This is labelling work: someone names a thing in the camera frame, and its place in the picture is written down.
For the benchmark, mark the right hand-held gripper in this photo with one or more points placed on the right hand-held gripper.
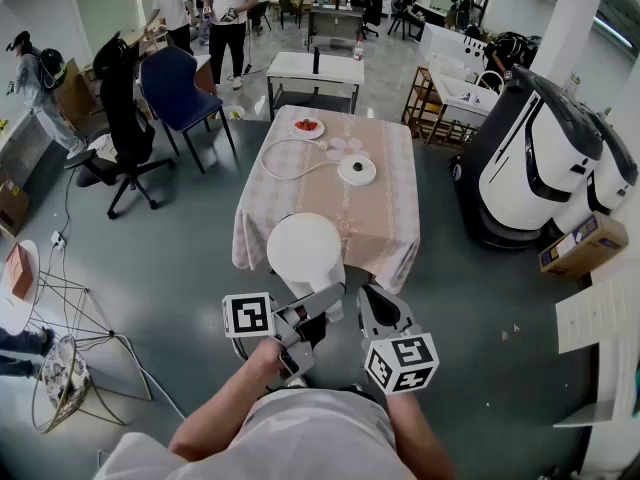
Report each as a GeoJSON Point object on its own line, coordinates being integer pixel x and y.
{"type": "Point", "coordinates": [400, 363]}

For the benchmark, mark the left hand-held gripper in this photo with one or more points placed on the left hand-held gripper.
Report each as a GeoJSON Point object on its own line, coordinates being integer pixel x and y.
{"type": "Point", "coordinates": [247, 315]}

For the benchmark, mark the white electric kettle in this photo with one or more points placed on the white electric kettle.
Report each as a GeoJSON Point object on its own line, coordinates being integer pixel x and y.
{"type": "Point", "coordinates": [305, 258]}

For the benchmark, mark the round white kettle base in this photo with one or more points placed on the round white kettle base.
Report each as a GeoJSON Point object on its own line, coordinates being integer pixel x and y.
{"type": "Point", "coordinates": [357, 170]}

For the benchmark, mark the person's left forearm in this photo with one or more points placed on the person's left forearm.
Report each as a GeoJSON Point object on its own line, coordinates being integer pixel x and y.
{"type": "Point", "coordinates": [215, 418]}

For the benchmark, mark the person's right forearm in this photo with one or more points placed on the person's right forearm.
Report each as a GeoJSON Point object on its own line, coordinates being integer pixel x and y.
{"type": "Point", "coordinates": [415, 433]}

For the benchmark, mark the person's left hand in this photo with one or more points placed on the person's left hand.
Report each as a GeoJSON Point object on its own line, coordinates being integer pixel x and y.
{"type": "Point", "coordinates": [267, 360]}

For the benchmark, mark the table with pink checked tablecloth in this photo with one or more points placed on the table with pink checked tablecloth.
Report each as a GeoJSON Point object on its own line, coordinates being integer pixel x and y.
{"type": "Point", "coordinates": [370, 208]}

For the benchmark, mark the person's white shirt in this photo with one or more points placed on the person's white shirt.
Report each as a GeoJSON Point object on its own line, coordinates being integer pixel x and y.
{"type": "Point", "coordinates": [310, 438]}

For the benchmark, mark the white plate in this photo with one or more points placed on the white plate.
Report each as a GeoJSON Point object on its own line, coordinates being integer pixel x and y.
{"type": "Point", "coordinates": [295, 132]}

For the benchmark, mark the red strawberries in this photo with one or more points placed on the red strawberries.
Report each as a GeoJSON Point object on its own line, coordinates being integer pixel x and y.
{"type": "Point", "coordinates": [306, 125]}

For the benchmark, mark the white shelf unit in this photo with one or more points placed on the white shelf unit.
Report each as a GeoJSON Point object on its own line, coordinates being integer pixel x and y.
{"type": "Point", "coordinates": [595, 313]}

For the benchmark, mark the white bowl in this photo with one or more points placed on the white bowl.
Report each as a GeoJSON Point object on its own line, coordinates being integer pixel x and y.
{"type": "Point", "coordinates": [233, 113]}

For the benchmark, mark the wooden shelf rack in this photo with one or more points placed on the wooden shelf rack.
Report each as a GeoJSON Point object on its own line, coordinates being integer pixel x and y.
{"type": "Point", "coordinates": [417, 103]}

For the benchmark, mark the cardboard box with blue label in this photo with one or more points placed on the cardboard box with blue label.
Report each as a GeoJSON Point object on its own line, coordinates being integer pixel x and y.
{"type": "Point", "coordinates": [585, 248]}

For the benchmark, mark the white and black service robot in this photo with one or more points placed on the white and black service robot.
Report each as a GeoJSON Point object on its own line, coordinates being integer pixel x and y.
{"type": "Point", "coordinates": [607, 178]}
{"type": "Point", "coordinates": [530, 168]}

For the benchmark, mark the black bottle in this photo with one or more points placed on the black bottle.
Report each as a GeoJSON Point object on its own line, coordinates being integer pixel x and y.
{"type": "Point", "coordinates": [316, 61]}

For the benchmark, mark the white sink cabinet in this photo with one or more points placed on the white sink cabinet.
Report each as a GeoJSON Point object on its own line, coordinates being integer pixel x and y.
{"type": "Point", "coordinates": [462, 100]}

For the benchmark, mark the clear bottle with red label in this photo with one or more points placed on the clear bottle with red label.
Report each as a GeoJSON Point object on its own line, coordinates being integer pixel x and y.
{"type": "Point", "coordinates": [358, 50]}

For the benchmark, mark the blue chair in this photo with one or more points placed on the blue chair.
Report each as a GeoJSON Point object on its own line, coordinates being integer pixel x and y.
{"type": "Point", "coordinates": [172, 90]}

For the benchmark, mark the black office chair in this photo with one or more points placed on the black office chair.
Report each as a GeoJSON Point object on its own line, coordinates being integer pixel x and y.
{"type": "Point", "coordinates": [125, 133]}

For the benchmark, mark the white power strip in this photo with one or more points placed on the white power strip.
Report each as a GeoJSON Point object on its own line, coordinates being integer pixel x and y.
{"type": "Point", "coordinates": [58, 240]}

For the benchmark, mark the grey desk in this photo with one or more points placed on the grey desk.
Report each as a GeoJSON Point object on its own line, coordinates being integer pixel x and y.
{"type": "Point", "coordinates": [335, 18]}

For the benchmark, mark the white stove counter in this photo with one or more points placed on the white stove counter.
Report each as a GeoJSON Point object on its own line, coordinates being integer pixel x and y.
{"type": "Point", "coordinates": [450, 43]}

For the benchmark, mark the orange box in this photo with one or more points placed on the orange box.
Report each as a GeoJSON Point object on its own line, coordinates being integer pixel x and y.
{"type": "Point", "coordinates": [20, 270]}

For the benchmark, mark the round white side table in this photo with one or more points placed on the round white side table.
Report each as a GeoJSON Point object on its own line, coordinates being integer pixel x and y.
{"type": "Point", "coordinates": [10, 308]}

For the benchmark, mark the plain cardboard box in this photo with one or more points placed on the plain cardboard box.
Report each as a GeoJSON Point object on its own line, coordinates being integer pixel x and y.
{"type": "Point", "coordinates": [11, 205]}

